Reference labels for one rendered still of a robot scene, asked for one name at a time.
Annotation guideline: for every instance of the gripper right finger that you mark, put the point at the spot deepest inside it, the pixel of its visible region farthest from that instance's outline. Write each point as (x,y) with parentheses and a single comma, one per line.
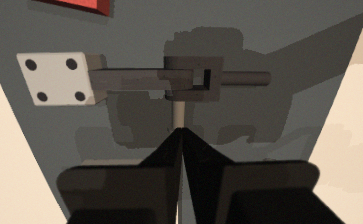
(213,177)

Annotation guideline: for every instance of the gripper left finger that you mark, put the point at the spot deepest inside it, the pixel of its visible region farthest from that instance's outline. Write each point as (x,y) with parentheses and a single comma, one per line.
(153,183)

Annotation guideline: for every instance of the beige block with dark holes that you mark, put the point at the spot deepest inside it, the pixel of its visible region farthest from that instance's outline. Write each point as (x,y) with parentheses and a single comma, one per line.
(61,79)

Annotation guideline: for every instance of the red rectangular block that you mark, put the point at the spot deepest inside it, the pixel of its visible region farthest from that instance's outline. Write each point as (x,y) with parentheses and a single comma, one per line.
(100,7)

